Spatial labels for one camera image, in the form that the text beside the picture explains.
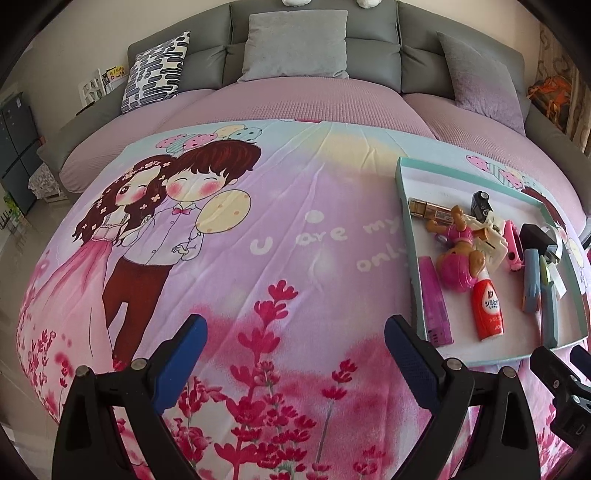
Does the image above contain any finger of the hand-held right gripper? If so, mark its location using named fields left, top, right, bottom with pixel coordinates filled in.
left=529, top=347, right=580, bottom=393
left=569, top=344, right=591, bottom=370

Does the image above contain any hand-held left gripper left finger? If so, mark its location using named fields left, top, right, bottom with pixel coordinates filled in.
left=52, top=314, right=208, bottom=480

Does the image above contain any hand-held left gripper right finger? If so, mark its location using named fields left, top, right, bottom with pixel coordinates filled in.
left=384, top=315, right=541, bottom=480

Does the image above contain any pink and teal utility knife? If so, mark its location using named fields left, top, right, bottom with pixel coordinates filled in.
left=539, top=255, right=560, bottom=348

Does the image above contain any purple pink tube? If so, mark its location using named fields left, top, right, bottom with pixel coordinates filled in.
left=418, top=256, right=454, bottom=346

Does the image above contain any blue-grey utility knife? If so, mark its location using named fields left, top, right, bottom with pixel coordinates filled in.
left=522, top=248, right=542, bottom=315

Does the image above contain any red bottle white cap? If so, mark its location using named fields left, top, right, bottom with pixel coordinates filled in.
left=471, top=271, right=507, bottom=342

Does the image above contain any brown toy dog pink outfit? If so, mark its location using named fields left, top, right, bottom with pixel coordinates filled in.
left=425, top=205, right=486, bottom=292

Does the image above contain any black power adapter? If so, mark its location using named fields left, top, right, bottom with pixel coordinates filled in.
left=519, top=224, right=563, bottom=265

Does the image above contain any pink wristwatch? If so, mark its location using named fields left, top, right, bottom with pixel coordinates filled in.
left=503, top=219, right=526, bottom=273

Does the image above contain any cream plastic clamp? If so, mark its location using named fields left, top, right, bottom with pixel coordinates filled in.
left=468, top=213, right=509, bottom=269

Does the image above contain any teal cardboard tray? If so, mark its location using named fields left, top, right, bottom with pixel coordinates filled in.
left=396, top=157, right=591, bottom=370

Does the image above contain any printed cartoon blanket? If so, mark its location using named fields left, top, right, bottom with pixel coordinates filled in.
left=16, top=117, right=591, bottom=480

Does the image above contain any white lace cloth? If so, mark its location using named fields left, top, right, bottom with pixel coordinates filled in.
left=28, top=161, right=63, bottom=201

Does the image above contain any pink quilted sofa cover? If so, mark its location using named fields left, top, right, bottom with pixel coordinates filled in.
left=60, top=76, right=437, bottom=195
left=404, top=90, right=591, bottom=222

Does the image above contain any orange backpack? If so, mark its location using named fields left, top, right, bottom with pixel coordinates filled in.
left=527, top=75, right=573, bottom=130

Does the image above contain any dark grey cabinet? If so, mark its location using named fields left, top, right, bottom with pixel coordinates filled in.
left=0, top=91, right=40, bottom=215

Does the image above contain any black and white patterned pillow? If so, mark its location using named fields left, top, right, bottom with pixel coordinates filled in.
left=121, top=31, right=191, bottom=114

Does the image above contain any purple-grey pillow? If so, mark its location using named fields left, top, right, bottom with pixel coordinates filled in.
left=436, top=31, right=527, bottom=137

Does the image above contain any patterned beige curtain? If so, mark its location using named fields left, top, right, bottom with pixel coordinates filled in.
left=538, top=21, right=591, bottom=153

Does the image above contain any grey sofa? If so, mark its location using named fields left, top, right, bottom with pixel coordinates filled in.
left=37, top=0, right=591, bottom=195

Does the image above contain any grey pillow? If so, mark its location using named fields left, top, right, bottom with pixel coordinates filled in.
left=238, top=9, right=349, bottom=83

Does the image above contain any grey and white plush dog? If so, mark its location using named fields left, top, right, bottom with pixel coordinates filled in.
left=281, top=0, right=384, bottom=10

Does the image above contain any white photo frame rack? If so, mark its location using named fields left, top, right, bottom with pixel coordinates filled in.
left=78, top=69, right=105, bottom=104

